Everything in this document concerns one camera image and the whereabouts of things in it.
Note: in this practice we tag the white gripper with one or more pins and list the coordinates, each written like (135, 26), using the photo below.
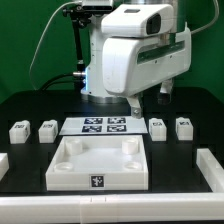
(131, 65)

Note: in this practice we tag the white square tabletop part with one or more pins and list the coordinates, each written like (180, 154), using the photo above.
(116, 162)

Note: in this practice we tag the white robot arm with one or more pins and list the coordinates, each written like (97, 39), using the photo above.
(137, 19)

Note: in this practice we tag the white sheet with AprilTags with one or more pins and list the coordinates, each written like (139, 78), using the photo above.
(103, 126)

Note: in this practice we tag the white right obstacle bar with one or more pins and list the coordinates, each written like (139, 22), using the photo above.
(211, 170)

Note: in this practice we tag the white obstacle bar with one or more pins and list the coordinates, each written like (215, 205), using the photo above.
(211, 170)
(111, 208)
(4, 164)

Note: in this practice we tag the white front obstacle bar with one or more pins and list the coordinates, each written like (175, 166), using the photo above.
(111, 208)

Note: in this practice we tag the white left obstacle bar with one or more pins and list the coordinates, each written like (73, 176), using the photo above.
(4, 164)

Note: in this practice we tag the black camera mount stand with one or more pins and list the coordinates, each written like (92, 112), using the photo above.
(80, 19)

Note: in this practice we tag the grey camera on stand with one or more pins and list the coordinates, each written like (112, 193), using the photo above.
(97, 5)

